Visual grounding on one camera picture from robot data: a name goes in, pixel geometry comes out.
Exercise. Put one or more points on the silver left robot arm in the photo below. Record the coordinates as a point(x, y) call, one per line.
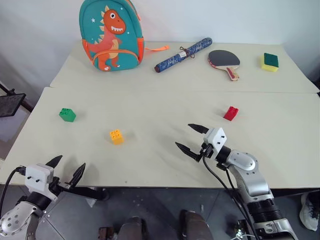
point(17, 220)

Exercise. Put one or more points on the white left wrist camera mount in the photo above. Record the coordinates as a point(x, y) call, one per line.
point(37, 178)

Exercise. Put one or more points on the white sneaker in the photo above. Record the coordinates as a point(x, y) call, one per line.
point(308, 212)

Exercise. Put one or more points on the yellow green sponge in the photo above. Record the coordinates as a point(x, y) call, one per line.
point(270, 61)

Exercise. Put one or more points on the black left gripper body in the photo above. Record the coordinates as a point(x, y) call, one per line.
point(56, 186)

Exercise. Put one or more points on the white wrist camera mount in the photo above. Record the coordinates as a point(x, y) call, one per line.
point(37, 178)
point(216, 138)

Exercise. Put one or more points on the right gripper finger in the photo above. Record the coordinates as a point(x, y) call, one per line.
point(188, 149)
point(199, 128)

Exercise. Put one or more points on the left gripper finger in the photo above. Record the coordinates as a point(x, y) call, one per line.
point(78, 173)
point(55, 162)

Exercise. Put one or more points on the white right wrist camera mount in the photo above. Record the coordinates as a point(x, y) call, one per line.
point(216, 138)

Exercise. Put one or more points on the blue patterned rolled umbrella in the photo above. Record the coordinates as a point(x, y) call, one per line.
point(175, 58)

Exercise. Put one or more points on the dark rounded shape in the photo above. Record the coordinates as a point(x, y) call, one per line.
point(132, 228)
point(195, 225)

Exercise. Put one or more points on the black table tennis paddle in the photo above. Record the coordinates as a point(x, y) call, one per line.
point(222, 59)

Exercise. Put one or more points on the green toy brick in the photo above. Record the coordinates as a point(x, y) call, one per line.
point(67, 115)

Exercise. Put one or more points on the yellow toy brick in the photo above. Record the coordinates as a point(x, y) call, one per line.
point(117, 138)

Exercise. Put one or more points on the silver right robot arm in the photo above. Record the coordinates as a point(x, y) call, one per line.
point(255, 185)

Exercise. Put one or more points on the red toy brick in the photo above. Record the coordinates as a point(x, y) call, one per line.
point(230, 113)

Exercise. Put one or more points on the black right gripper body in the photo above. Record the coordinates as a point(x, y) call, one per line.
point(208, 150)

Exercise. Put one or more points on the teal dinosaur backpack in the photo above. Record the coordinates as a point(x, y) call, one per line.
point(110, 32)

